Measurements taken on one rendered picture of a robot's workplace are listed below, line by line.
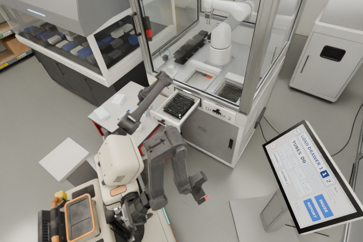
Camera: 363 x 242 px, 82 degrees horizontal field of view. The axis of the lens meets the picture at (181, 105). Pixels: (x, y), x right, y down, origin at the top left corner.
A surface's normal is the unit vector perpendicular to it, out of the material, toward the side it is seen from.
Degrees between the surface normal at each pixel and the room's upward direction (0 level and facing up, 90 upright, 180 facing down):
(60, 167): 0
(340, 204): 50
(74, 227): 0
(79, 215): 0
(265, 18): 90
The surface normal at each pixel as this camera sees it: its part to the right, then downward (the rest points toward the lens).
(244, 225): -0.11, -0.66
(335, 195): -0.80, -0.34
